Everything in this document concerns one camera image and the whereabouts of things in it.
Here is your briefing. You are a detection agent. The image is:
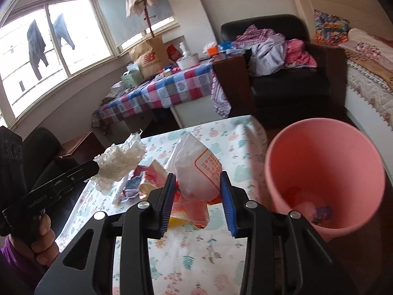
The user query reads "purple wrapper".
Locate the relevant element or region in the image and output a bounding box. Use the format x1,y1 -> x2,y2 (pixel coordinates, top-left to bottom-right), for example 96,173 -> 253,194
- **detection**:
123,175 -> 145,203

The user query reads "white cabinet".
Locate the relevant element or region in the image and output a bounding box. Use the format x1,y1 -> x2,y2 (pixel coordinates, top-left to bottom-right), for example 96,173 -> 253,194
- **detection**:
170,97 -> 222,128

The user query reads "clear plastic bag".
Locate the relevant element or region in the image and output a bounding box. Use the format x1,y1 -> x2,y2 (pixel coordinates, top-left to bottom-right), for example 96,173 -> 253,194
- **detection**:
109,80 -> 128,99

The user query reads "checkered tablecloth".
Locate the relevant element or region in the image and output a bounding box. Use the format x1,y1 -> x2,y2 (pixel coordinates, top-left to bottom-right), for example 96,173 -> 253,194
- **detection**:
92,60 -> 215,128

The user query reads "floral tablecloth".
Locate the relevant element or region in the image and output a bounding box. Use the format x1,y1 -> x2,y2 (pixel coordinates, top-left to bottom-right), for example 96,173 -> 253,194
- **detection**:
52,115 -> 277,295

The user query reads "blue hanging garment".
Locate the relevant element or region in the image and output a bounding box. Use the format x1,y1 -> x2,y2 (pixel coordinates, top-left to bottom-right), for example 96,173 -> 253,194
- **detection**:
52,13 -> 76,50

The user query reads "black leather armchair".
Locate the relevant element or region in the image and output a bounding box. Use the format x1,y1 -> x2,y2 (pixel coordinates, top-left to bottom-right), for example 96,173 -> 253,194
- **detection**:
221,14 -> 347,130

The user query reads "grey window blind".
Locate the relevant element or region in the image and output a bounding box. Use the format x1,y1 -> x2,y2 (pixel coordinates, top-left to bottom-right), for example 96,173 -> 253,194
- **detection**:
94,0 -> 179,48

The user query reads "brown paper bag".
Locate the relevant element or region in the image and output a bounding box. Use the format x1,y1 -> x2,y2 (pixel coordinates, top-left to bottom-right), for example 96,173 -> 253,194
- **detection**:
128,35 -> 170,77

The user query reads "blue packet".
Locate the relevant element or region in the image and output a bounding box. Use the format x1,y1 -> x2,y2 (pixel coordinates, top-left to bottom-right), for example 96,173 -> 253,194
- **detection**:
218,41 -> 238,53

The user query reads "clear bag with red print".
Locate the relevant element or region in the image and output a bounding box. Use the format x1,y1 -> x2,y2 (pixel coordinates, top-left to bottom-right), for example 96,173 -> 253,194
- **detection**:
167,133 -> 223,205

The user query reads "pink dotted garment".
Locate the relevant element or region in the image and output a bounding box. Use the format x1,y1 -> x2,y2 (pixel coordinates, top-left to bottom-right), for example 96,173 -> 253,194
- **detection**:
284,39 -> 318,68

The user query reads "cream hanging garment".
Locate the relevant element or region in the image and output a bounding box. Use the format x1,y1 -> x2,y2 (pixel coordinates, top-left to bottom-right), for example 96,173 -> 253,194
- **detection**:
126,0 -> 158,18

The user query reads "brown leaf blanket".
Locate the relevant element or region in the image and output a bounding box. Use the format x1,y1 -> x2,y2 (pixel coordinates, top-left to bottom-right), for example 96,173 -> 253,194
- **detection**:
345,51 -> 393,91

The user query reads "pink floral quilt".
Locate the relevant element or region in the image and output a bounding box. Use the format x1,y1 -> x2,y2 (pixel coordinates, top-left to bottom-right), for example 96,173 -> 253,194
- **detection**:
339,28 -> 393,68

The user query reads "dark hanging garment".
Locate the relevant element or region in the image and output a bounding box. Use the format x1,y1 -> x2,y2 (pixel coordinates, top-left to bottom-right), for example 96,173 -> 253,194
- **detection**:
27,19 -> 50,80

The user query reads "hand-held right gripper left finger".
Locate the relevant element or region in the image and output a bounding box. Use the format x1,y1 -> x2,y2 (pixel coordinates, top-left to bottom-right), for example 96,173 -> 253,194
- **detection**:
34,174 -> 177,295

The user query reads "beige red-edged wrapper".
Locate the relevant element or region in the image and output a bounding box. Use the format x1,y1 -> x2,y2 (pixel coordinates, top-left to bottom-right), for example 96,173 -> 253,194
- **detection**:
138,183 -> 160,199

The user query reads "person's left forearm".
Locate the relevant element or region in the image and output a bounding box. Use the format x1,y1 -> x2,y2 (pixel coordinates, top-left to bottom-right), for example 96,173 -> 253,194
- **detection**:
0,236 -> 40,295

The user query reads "orange translucent plastic bag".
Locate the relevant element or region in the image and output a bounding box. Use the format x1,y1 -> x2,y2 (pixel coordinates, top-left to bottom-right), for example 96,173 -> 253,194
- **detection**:
170,191 -> 222,229

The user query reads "red box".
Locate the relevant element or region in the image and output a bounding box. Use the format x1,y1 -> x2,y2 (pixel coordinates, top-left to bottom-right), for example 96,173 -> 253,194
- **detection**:
166,44 -> 182,62

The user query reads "purple checkered shirt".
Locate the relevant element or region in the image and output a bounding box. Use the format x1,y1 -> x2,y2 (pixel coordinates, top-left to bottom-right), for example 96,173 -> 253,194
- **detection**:
235,25 -> 277,48

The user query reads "wooden coat rack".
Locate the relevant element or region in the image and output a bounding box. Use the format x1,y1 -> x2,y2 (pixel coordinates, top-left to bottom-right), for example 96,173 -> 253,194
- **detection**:
143,0 -> 157,39

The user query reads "brown wooden table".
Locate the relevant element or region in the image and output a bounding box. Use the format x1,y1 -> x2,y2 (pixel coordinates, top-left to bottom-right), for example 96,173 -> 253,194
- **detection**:
61,131 -> 102,166

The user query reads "colourful cartoon pillow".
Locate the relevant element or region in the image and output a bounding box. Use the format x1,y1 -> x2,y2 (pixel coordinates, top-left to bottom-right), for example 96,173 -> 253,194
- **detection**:
313,10 -> 351,46

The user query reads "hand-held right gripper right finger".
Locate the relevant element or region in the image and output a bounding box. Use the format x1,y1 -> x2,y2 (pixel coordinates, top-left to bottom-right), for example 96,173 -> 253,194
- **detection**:
219,171 -> 358,295

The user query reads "red and white snack packet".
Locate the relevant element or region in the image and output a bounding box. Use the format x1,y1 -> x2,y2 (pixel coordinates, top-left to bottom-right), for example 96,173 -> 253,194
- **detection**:
135,159 -> 169,191

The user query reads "white round tub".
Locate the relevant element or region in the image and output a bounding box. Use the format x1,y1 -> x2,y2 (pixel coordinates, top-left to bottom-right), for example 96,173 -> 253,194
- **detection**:
176,41 -> 200,71

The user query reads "green box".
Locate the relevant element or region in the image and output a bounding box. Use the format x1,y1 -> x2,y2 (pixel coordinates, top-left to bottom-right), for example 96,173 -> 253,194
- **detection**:
121,64 -> 145,88

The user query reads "person's left hand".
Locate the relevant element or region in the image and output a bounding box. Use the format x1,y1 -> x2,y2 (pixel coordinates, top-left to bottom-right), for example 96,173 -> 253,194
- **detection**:
29,213 -> 61,267

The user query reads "black chair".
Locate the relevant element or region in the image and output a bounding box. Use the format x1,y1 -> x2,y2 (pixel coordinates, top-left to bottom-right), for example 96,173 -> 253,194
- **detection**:
21,128 -> 93,222

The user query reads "purple face mask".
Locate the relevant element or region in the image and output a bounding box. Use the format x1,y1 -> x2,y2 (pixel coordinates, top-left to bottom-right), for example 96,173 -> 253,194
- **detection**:
313,206 -> 334,223

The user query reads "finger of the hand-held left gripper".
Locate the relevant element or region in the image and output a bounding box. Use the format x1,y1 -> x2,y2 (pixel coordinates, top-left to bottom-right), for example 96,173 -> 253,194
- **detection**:
29,162 -> 100,197

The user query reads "pink plastic bucket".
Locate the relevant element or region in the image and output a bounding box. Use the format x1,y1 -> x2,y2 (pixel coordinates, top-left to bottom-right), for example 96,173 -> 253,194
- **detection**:
265,120 -> 386,242

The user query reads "window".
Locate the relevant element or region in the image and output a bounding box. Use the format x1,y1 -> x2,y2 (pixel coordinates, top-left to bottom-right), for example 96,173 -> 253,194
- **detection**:
0,0 -> 123,126

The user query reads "purple patterned cloth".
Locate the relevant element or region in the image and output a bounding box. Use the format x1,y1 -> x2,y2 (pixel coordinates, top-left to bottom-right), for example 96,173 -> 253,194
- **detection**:
210,72 -> 232,119

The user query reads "grey white garment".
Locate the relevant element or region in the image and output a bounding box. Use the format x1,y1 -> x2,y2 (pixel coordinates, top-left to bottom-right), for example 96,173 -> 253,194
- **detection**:
248,35 -> 289,77

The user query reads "dark wooden side cabinet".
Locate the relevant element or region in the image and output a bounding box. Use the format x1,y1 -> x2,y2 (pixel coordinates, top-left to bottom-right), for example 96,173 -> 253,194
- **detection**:
212,52 -> 257,119

